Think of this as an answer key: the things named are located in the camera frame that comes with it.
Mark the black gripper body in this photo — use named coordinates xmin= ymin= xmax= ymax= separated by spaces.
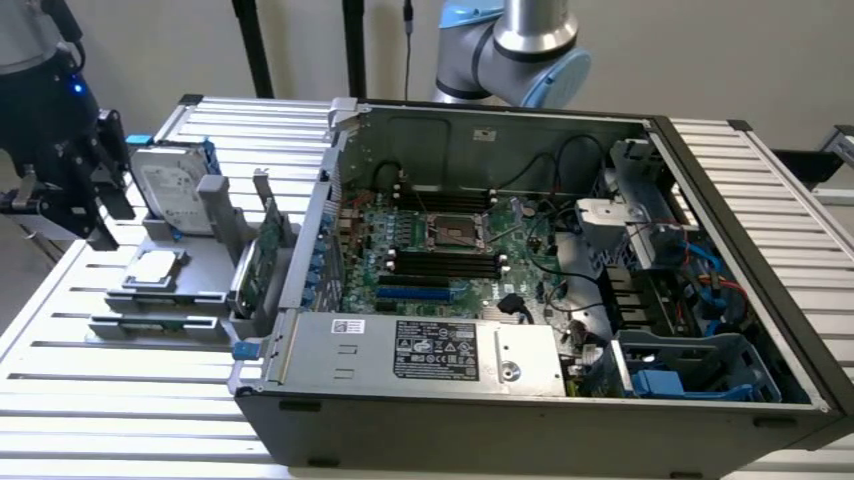
xmin=0 ymin=67 xmax=102 ymax=161

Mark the green RAM stick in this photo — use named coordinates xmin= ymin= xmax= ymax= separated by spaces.
xmin=89 ymin=316 xmax=218 ymax=335

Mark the blue expansion slot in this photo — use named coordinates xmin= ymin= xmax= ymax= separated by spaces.
xmin=376 ymin=286 xmax=452 ymax=300

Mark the silver hard disk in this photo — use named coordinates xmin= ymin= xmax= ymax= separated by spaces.
xmin=128 ymin=142 xmax=218 ymax=237

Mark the silver CPU chip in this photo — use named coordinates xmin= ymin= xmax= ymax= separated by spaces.
xmin=121 ymin=251 xmax=182 ymax=290

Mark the grey parts rack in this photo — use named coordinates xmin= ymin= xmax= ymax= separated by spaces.
xmin=85 ymin=174 xmax=303 ymax=347

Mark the black stand pole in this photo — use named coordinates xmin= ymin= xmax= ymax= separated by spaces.
xmin=230 ymin=0 xmax=276 ymax=99
xmin=340 ymin=0 xmax=369 ymax=101

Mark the green graphics card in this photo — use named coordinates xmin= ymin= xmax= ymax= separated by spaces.
xmin=225 ymin=168 xmax=286 ymax=315

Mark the grey power supply unit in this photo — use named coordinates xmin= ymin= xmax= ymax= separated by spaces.
xmin=262 ymin=312 xmax=569 ymax=400

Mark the metal CPU socket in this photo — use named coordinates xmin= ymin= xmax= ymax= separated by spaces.
xmin=416 ymin=212 xmax=487 ymax=252

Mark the green motherboard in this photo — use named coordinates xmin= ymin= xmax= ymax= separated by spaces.
xmin=325 ymin=184 xmax=601 ymax=334

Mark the black open PC case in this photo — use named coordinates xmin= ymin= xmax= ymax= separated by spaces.
xmin=225 ymin=97 xmax=854 ymax=469

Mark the metal disk bay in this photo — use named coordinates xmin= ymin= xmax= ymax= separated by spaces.
xmin=572 ymin=138 xmax=701 ymax=272

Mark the blue plastic drive cage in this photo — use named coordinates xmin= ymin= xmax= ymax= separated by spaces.
xmin=609 ymin=328 xmax=783 ymax=402

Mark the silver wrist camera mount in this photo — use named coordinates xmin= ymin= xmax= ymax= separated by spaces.
xmin=0 ymin=163 xmax=42 ymax=217

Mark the short black wire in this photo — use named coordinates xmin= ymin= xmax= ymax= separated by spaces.
xmin=371 ymin=159 xmax=403 ymax=192

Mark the thin black hanging cable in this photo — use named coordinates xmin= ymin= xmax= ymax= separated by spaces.
xmin=401 ymin=0 xmax=416 ymax=104

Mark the long black looped wire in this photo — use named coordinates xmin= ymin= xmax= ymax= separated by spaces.
xmin=531 ymin=133 xmax=609 ymax=197

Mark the blue data wire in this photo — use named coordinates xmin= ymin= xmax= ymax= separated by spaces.
xmin=671 ymin=238 xmax=730 ymax=337

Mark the red wire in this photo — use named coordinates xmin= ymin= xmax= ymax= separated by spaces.
xmin=699 ymin=279 xmax=750 ymax=312

